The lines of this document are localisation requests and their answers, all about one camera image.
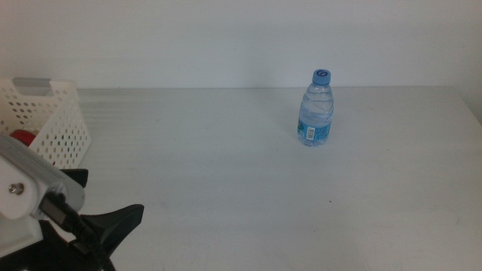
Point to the red soda can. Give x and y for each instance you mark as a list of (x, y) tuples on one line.
[(22, 137)]

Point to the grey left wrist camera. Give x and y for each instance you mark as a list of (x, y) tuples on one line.
[(45, 169)]

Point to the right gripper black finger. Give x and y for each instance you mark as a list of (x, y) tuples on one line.
[(479, 252)]

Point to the white perforated plastic basket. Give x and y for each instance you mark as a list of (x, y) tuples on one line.
[(83, 130)]

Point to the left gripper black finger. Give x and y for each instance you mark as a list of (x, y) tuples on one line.
[(116, 226), (79, 176)]

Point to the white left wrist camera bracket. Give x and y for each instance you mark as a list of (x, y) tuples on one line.
[(11, 233)]

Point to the clear water bottle blue cap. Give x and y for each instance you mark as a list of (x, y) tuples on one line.
[(315, 113)]

